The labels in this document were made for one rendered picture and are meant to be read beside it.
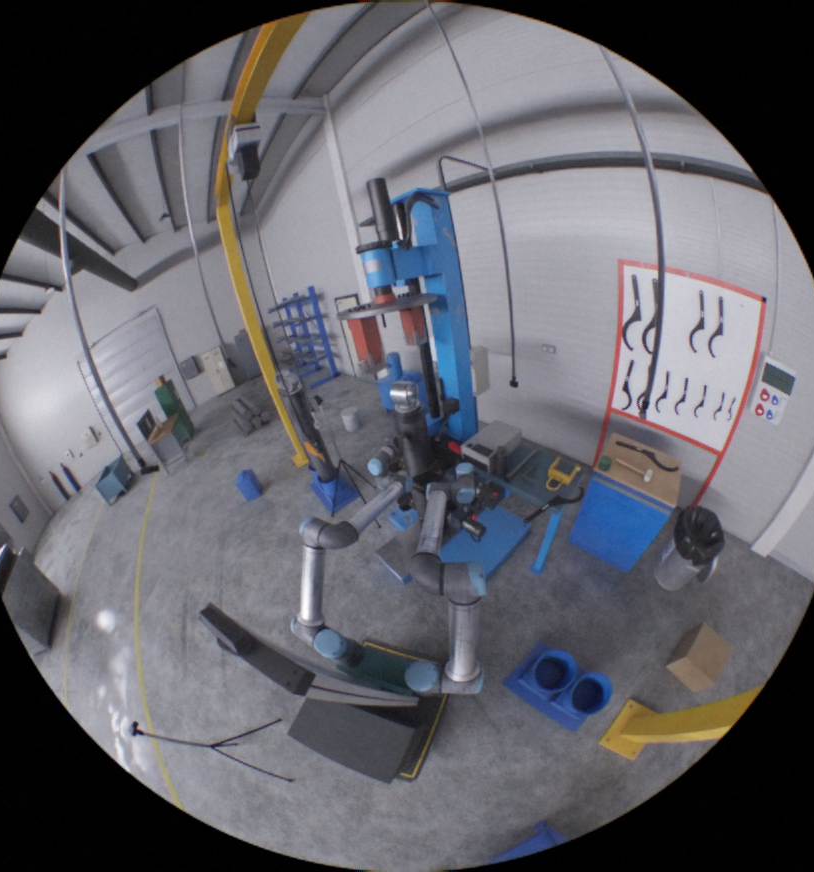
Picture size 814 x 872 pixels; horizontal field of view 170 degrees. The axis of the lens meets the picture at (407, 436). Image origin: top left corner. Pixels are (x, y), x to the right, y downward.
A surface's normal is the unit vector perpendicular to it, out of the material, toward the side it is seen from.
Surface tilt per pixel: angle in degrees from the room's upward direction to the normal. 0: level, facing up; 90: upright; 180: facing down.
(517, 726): 0
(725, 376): 90
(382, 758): 0
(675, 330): 90
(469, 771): 0
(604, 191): 90
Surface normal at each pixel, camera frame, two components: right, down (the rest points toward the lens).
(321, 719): -0.18, -0.82
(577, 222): -0.76, 0.47
